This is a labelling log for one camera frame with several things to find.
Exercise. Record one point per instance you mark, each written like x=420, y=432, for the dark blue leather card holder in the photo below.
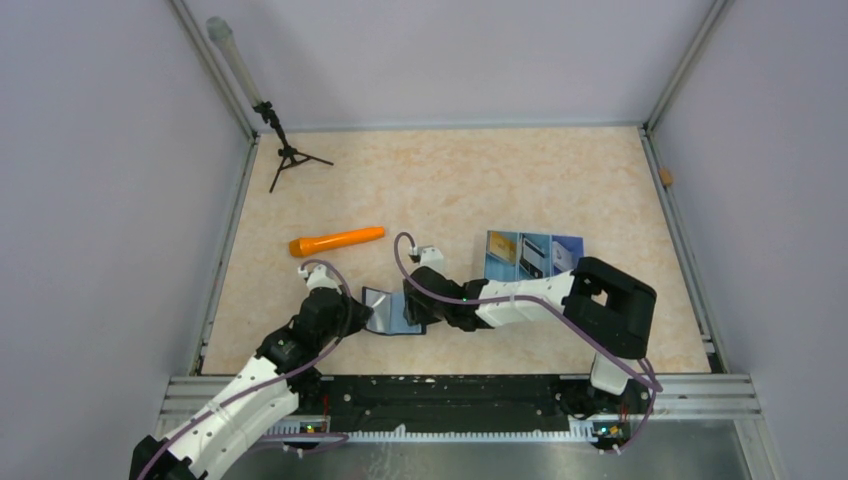
x=388, y=316

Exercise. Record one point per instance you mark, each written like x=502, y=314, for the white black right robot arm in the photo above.
x=609, y=309

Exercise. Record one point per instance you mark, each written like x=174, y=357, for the orange flashlight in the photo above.
x=308, y=246

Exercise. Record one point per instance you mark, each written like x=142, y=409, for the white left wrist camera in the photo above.
x=318, y=277

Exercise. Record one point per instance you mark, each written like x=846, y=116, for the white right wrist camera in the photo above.
x=428, y=256

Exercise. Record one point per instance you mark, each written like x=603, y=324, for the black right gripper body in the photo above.
x=438, y=314

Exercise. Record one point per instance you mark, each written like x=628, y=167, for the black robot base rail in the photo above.
x=465, y=403

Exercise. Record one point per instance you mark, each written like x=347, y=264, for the black mini tripod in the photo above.
x=289, y=156

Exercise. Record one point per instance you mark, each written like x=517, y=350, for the light blue drawer organizer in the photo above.
x=517, y=256

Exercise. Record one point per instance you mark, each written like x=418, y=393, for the grey tube on tripod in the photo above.
x=221, y=34

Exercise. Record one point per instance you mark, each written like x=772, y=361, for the small tan block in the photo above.
x=666, y=177

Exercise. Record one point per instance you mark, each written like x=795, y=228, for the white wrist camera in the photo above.
x=318, y=277
x=428, y=256

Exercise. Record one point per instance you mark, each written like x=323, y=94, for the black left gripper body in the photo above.
x=333, y=331

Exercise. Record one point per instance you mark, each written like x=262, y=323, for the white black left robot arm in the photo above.
x=207, y=444

